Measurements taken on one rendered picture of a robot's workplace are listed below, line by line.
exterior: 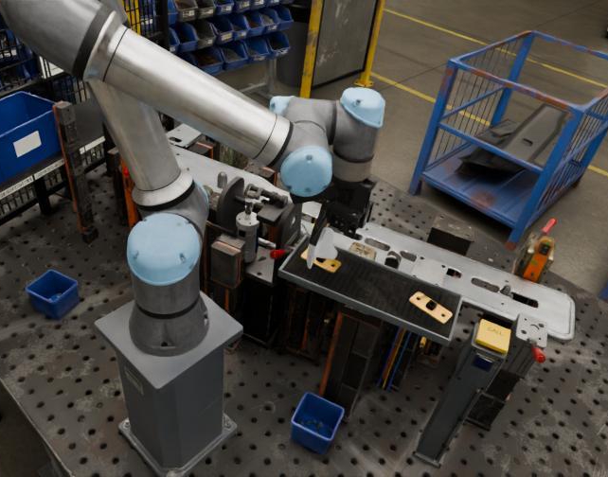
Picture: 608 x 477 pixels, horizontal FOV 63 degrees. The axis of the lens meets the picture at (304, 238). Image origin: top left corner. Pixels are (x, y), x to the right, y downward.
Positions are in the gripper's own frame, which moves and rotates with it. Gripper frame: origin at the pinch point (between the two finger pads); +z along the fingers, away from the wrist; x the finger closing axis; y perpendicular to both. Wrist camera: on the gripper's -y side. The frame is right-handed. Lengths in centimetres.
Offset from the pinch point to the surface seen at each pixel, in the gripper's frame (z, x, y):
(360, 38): 72, 352, -148
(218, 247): 12.1, -2.9, -26.0
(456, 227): 16, 51, 19
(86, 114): 17, 27, -108
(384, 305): 3.5, -3.6, 16.8
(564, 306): 19, 42, 53
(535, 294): 19, 41, 45
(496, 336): 3.5, 2.5, 38.3
